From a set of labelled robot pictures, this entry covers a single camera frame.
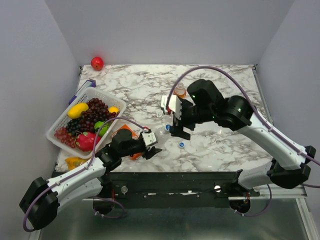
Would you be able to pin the dark purple grape bunch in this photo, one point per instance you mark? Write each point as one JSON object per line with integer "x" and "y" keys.
{"x": 97, "y": 112}

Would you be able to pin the yellow mango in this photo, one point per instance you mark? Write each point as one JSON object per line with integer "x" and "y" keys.
{"x": 76, "y": 111}

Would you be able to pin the clear bottle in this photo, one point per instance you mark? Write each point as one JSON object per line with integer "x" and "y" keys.
{"x": 162, "y": 135}

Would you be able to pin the yellow snack bag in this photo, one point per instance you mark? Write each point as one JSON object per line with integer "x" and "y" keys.
{"x": 74, "y": 162}

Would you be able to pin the orange juice bottle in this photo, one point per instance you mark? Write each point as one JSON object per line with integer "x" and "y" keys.
{"x": 180, "y": 90}

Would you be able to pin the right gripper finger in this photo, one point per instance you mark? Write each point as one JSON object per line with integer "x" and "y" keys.
{"x": 178, "y": 131}
{"x": 175, "y": 121}

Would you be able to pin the blue cap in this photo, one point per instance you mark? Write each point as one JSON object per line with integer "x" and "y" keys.
{"x": 167, "y": 127}
{"x": 181, "y": 145}

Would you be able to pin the white plastic basket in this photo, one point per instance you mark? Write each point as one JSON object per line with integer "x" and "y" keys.
{"x": 63, "y": 119}

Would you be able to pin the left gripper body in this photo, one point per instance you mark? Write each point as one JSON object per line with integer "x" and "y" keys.
{"x": 136, "y": 147}

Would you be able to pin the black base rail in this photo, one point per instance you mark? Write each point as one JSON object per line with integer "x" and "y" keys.
{"x": 135, "y": 190}

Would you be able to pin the red apple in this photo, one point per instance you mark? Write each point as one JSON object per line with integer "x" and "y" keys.
{"x": 97, "y": 63}

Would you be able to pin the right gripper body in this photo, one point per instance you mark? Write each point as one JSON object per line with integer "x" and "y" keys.
{"x": 190, "y": 115}

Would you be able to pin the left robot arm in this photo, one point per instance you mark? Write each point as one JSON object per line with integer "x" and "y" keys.
{"x": 45, "y": 198}

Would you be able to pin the light red grape bunch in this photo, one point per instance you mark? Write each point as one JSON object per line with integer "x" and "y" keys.
{"x": 65, "y": 137}

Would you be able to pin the black blue grape bunch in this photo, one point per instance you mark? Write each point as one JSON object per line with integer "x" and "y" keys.
{"x": 73, "y": 125}

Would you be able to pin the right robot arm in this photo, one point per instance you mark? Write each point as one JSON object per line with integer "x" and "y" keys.
{"x": 289, "y": 165}

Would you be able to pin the yellow lemon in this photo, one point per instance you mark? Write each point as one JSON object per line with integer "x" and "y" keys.
{"x": 113, "y": 110}

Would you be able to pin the purple white box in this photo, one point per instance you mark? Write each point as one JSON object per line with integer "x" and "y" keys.
{"x": 87, "y": 84}

